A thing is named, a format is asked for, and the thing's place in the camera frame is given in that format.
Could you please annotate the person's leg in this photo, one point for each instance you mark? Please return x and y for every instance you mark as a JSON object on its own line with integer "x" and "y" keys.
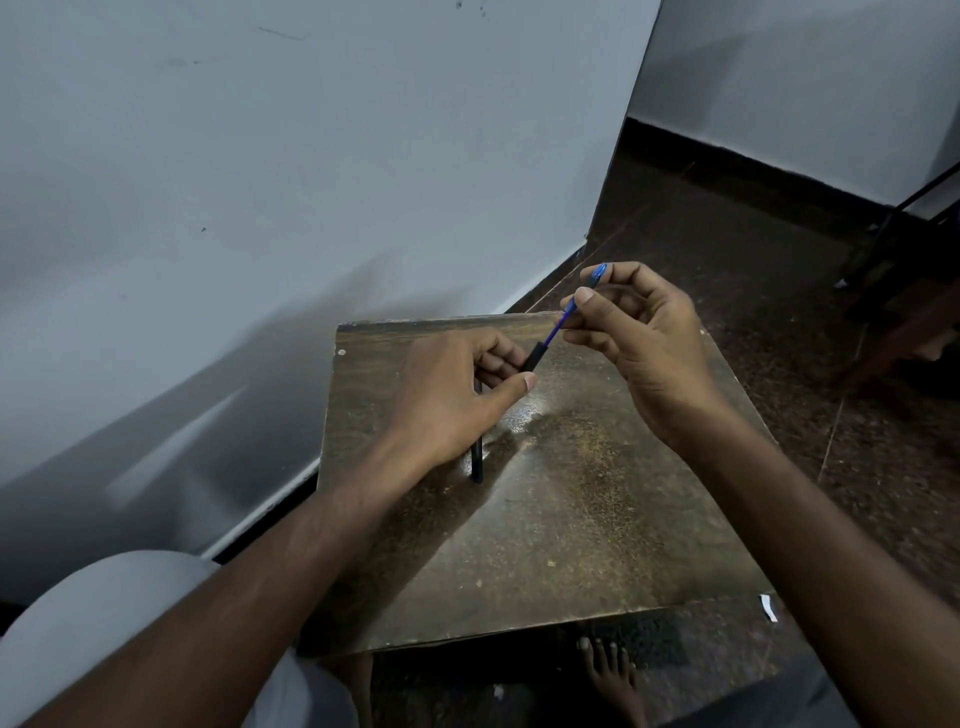
{"x": 765, "y": 709}
{"x": 97, "y": 622}

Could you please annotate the dark blue pen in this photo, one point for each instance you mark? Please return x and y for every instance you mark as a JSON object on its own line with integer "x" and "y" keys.
{"x": 535, "y": 355}
{"x": 477, "y": 461}

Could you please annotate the person's left leg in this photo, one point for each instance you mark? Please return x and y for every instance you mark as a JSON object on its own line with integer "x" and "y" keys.
{"x": 97, "y": 622}

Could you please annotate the person's right hand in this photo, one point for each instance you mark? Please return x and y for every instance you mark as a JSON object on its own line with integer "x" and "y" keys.
{"x": 660, "y": 352}

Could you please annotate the person's right leg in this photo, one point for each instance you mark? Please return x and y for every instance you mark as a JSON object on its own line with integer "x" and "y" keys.
{"x": 765, "y": 709}

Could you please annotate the blue ink refill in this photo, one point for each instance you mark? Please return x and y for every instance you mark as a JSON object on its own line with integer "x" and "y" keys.
{"x": 559, "y": 324}

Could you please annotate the person's right forearm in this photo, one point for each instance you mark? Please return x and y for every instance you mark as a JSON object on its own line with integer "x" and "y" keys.
{"x": 825, "y": 585}

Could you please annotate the person's bare right foot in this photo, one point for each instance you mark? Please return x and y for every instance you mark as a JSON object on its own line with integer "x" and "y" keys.
{"x": 611, "y": 675}

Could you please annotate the black floor mat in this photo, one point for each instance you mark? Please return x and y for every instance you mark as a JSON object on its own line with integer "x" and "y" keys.
{"x": 660, "y": 641}

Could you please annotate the small wooden table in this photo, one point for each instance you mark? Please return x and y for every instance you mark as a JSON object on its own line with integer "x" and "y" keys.
{"x": 555, "y": 555}

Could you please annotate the dark wooden chair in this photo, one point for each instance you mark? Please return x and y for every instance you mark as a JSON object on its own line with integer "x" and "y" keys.
{"x": 907, "y": 330}
{"x": 892, "y": 262}
{"x": 930, "y": 186}

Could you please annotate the person's left forearm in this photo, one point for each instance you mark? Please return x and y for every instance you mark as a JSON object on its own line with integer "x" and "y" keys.
{"x": 232, "y": 600}

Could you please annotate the person's left hand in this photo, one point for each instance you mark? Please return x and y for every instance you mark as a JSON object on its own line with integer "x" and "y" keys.
{"x": 450, "y": 405}

